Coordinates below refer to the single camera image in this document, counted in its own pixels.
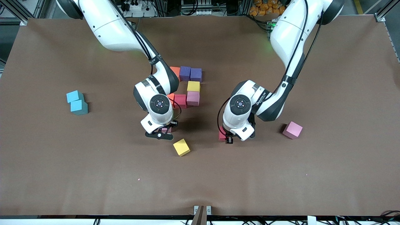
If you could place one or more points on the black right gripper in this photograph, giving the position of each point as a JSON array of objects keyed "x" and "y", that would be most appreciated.
[{"x": 173, "y": 123}]

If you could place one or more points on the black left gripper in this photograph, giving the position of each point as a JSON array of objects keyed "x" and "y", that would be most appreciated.
[{"x": 229, "y": 139}]

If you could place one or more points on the pink foam cube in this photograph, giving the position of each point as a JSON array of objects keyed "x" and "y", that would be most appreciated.
[
  {"x": 292, "y": 130},
  {"x": 165, "y": 129},
  {"x": 193, "y": 98}
]

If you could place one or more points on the red foam cube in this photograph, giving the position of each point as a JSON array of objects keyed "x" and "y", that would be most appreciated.
[
  {"x": 180, "y": 100},
  {"x": 222, "y": 136}
]

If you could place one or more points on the orange foam cube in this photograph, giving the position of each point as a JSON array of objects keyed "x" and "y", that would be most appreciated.
[
  {"x": 172, "y": 97},
  {"x": 176, "y": 70}
]

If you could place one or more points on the yellow foam cube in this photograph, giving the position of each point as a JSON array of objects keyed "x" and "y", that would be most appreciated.
[
  {"x": 181, "y": 147},
  {"x": 193, "y": 86}
]

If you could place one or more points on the purple foam cube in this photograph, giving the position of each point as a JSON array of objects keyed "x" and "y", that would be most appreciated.
[
  {"x": 185, "y": 73},
  {"x": 196, "y": 74}
]

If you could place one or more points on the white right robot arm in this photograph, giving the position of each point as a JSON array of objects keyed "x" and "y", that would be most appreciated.
[{"x": 109, "y": 28}]

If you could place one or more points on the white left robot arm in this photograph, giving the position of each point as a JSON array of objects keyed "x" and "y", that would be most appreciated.
[{"x": 290, "y": 34}]

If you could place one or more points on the table cover sheet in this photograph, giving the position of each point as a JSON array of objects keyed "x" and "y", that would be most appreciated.
[{"x": 218, "y": 181}]

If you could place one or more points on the cyan foam cube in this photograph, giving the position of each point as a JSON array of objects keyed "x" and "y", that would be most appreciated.
[
  {"x": 78, "y": 107},
  {"x": 74, "y": 96}
]

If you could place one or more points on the white power strip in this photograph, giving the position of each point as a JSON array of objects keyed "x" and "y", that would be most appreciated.
[
  {"x": 204, "y": 12},
  {"x": 136, "y": 7}
]

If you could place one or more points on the pile of orange items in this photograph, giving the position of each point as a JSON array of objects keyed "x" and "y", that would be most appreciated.
[{"x": 265, "y": 7}]

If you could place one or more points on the metal mounting bracket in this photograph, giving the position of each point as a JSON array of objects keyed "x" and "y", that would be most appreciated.
[{"x": 208, "y": 210}]

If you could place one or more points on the camera mount pole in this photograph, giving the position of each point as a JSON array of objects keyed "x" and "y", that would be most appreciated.
[{"x": 198, "y": 218}]

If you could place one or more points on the aluminium frame profile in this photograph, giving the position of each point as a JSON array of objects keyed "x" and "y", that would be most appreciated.
[
  {"x": 379, "y": 17},
  {"x": 22, "y": 21}
]

